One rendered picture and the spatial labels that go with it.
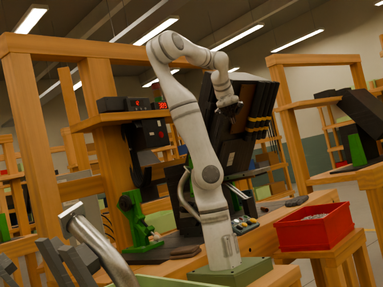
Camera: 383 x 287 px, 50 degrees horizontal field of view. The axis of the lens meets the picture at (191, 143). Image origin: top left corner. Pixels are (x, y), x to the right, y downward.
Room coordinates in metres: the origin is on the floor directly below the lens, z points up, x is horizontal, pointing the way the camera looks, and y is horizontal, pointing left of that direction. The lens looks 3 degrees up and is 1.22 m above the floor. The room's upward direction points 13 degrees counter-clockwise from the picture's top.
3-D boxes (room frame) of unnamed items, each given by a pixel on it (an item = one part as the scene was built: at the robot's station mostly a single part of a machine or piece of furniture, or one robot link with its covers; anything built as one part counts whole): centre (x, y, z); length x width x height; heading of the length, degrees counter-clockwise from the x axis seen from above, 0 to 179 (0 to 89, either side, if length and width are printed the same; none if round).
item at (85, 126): (2.27, 0.18, 1.52); 0.90 x 0.25 x 0.04; 140
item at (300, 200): (2.21, -0.47, 0.91); 0.20 x 0.11 x 0.03; 149
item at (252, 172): (2.10, -0.15, 1.11); 0.39 x 0.16 x 0.03; 50
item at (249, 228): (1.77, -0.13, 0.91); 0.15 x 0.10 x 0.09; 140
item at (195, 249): (1.54, 0.11, 0.91); 0.10 x 0.08 x 0.03; 63
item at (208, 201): (1.30, -0.02, 1.14); 0.09 x 0.09 x 0.17; 12
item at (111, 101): (2.03, 0.33, 1.59); 0.15 x 0.07 x 0.07; 140
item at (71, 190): (2.34, 0.26, 1.23); 1.30 x 0.05 x 0.09; 140
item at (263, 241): (1.92, -0.24, 0.82); 1.50 x 0.14 x 0.15; 140
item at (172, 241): (2.11, -0.02, 0.89); 1.10 x 0.42 x 0.02; 140
